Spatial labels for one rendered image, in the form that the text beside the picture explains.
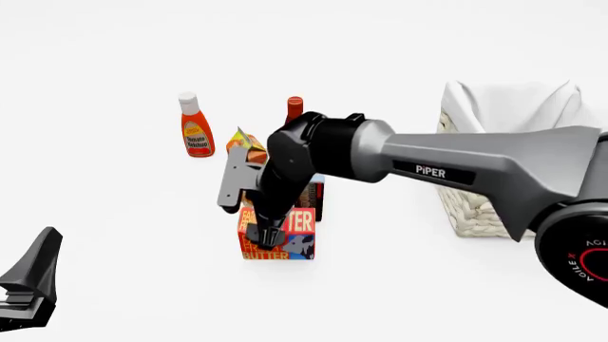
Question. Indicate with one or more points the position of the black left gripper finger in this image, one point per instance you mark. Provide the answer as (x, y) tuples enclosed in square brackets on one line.
[(38, 263)]

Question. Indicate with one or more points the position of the orange juice carton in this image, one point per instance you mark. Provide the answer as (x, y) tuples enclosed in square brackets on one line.
[(247, 142)]

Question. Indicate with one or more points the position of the dark red printed food box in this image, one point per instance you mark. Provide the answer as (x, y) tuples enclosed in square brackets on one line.
[(314, 199)]

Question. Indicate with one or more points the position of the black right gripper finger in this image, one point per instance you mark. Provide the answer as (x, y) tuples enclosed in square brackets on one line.
[(273, 238)]

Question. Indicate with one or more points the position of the dark bottle with red cap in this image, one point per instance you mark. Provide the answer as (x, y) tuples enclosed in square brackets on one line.
[(294, 108)]

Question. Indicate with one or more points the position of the white cloth basket lining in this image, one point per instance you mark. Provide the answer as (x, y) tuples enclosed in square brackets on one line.
[(513, 107)]

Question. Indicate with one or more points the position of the woven pale wicker basket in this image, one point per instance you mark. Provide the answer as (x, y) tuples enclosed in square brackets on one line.
[(470, 213)]

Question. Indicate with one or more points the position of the red butter box with cow print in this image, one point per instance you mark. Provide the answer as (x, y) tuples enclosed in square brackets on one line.
[(300, 237)]

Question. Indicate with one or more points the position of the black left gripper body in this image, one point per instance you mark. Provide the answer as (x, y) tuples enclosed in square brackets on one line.
[(26, 313)]

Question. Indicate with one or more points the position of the silver-grey and black right robot arm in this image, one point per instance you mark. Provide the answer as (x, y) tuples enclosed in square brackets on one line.
[(427, 156)]

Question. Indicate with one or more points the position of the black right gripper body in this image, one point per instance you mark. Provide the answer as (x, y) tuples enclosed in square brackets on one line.
[(271, 220)]

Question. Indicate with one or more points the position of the tomato ketchup bottle white cap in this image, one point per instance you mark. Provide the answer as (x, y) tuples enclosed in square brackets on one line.
[(197, 137)]

